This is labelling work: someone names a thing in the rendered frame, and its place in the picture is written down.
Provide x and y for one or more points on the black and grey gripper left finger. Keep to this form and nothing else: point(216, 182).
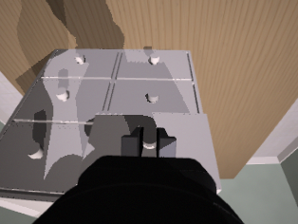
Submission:
point(132, 145)

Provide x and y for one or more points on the small grey chest of drawers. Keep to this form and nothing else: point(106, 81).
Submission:
point(36, 205)

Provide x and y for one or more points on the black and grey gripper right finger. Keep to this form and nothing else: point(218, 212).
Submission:
point(166, 146)

